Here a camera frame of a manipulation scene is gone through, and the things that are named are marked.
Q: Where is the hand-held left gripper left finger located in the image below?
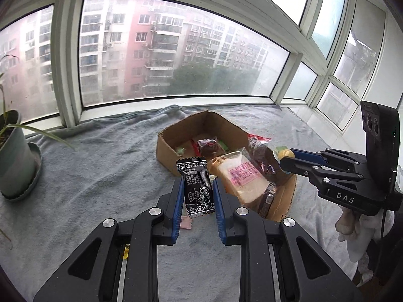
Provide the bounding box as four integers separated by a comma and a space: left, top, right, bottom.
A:
33, 176, 186, 302

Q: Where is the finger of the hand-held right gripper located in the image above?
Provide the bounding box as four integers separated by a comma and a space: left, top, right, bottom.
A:
280, 157, 366, 190
290, 148, 368, 165

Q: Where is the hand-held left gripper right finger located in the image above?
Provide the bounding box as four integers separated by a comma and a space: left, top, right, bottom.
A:
212, 178, 366, 302

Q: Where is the yellow snack packet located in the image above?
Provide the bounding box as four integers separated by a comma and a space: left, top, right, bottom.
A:
273, 146, 296, 175

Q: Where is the black white-print snack packet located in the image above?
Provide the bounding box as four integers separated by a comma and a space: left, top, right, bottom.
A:
176, 157, 218, 218

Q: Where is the toast bread packet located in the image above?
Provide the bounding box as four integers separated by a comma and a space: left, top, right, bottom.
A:
209, 149, 271, 210

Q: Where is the brown cardboard box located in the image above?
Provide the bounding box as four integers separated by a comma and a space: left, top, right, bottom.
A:
156, 110, 297, 222

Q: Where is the person's right forearm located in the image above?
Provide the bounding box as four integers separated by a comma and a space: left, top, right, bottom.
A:
357, 209, 403, 288

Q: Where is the person's right hand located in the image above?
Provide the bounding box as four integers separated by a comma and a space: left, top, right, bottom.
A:
334, 209, 394, 263

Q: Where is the clear dark bread packet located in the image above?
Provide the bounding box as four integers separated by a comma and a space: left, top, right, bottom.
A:
247, 134, 285, 184

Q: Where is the brown snack packet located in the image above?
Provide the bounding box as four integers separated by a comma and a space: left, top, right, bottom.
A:
260, 184, 278, 219

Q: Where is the dark cake clear packet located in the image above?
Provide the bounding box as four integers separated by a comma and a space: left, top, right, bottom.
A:
191, 136, 222, 156

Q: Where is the grey blanket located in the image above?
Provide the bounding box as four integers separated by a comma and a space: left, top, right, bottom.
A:
0, 104, 362, 302

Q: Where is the white framed window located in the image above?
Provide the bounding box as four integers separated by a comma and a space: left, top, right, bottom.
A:
0, 0, 403, 133

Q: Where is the potted green plant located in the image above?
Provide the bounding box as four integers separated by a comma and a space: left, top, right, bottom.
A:
0, 53, 76, 200

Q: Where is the black cable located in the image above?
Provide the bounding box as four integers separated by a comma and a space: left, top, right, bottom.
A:
379, 208, 388, 240

